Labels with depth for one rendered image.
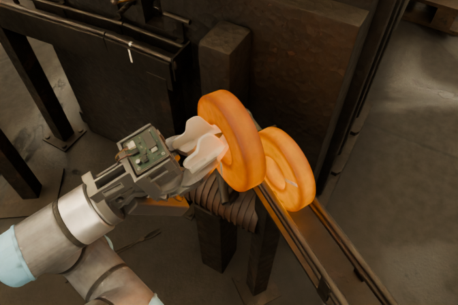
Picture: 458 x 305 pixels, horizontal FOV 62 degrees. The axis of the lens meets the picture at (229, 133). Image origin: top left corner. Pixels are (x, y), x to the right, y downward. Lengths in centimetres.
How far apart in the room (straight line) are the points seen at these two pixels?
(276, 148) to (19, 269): 40
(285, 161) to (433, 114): 137
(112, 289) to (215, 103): 30
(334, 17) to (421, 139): 114
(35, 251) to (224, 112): 30
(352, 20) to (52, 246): 60
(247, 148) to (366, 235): 103
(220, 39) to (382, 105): 121
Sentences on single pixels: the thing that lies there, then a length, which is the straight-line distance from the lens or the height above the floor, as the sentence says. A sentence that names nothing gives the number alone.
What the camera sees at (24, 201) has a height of 1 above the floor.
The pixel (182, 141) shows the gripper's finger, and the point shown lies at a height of 85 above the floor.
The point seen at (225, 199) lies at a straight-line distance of 82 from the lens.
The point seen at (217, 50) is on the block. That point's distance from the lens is 77.
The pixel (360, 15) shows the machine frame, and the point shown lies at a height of 87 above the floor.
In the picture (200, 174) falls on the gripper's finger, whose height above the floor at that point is 83.
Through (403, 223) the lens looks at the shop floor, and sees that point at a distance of 155.
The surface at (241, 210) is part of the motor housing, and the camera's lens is 87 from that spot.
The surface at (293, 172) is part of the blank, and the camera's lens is 62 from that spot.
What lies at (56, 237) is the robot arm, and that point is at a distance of 55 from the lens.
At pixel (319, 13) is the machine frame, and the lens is 75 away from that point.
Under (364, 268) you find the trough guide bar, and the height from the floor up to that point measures 70.
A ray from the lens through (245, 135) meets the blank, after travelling 50.
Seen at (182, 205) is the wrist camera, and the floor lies 75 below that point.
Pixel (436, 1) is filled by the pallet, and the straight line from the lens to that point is 239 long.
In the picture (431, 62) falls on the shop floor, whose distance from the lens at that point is 221.
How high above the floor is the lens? 128
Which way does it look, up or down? 51 degrees down
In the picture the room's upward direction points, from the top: straight up
